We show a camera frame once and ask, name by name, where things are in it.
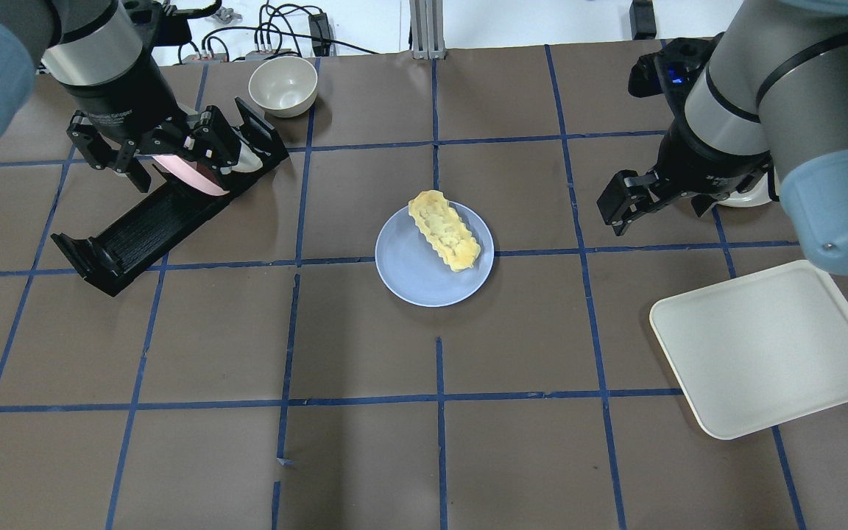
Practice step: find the white rectangular tray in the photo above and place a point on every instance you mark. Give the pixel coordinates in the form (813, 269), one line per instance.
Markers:
(753, 352)

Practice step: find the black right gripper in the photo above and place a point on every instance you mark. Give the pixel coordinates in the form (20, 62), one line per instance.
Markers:
(698, 163)

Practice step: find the black dish rack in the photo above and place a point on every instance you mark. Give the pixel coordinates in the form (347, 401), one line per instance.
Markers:
(170, 211)

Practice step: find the pink plate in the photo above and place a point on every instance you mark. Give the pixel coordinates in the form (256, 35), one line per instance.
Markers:
(188, 173)

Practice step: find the cream round plate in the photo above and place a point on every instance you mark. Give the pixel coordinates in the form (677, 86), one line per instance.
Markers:
(767, 189)

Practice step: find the aluminium frame post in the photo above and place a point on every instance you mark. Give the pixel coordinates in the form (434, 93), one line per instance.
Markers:
(427, 30)

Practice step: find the yellow bread loaf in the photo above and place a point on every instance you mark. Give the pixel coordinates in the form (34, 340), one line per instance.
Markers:
(444, 230)

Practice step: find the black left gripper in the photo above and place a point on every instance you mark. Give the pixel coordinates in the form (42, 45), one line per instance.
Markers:
(124, 101)

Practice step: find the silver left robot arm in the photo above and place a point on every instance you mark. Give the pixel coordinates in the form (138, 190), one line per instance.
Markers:
(95, 51)

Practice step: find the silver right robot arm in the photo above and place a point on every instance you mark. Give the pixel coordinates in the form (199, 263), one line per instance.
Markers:
(766, 98)

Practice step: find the light blue plate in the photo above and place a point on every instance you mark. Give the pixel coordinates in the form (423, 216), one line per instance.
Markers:
(414, 272)

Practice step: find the cream bowl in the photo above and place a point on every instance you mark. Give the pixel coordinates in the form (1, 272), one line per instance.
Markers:
(285, 87)

